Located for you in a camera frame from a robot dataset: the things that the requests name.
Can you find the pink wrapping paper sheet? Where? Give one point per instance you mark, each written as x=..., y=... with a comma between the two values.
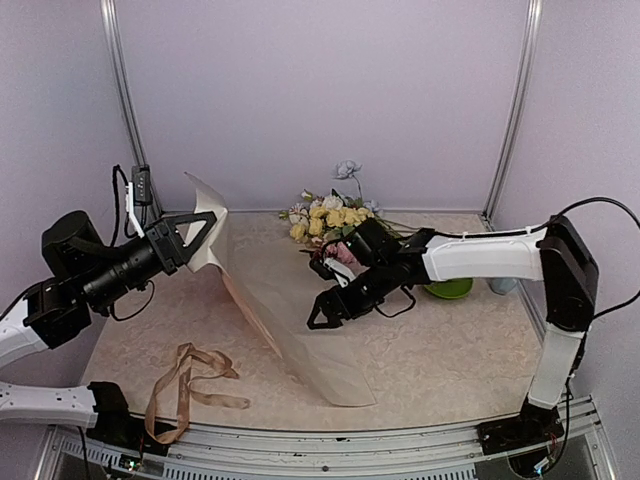
x=270, y=281

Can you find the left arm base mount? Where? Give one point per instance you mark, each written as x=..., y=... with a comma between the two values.
x=116, y=426

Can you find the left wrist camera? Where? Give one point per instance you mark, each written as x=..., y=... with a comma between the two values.
x=138, y=198

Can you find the left aluminium frame post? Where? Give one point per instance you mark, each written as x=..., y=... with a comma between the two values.
x=109, y=14

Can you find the white pink flower stem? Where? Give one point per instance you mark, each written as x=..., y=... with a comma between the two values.
x=299, y=213

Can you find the aluminium frame post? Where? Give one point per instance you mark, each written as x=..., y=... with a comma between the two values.
x=517, y=107
x=109, y=14

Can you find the light blue cup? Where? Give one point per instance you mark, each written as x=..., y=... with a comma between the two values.
x=502, y=286

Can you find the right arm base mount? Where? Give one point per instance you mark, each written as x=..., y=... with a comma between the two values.
x=532, y=425

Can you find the yellow rose bunch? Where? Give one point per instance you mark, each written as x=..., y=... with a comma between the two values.
x=335, y=224

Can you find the tan ribbon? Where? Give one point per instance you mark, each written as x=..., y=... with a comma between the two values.
x=191, y=365

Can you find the right aluminium frame post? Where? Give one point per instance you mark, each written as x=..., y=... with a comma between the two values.
x=517, y=107

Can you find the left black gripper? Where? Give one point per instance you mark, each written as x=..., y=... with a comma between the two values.
x=165, y=242

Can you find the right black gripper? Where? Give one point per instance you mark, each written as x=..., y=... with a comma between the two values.
x=324, y=300

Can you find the green plate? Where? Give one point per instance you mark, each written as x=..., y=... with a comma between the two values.
x=453, y=289

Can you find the pink rose stem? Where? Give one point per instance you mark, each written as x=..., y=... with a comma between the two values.
x=343, y=254

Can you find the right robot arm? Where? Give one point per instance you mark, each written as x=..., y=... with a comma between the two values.
x=552, y=254

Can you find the white rose stem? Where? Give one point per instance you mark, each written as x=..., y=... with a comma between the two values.
x=333, y=202

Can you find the front aluminium rail base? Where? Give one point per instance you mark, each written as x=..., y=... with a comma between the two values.
x=450, y=451

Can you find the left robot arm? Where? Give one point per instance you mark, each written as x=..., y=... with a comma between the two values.
x=88, y=277

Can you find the dried mauve flower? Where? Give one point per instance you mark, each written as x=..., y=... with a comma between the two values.
x=314, y=242

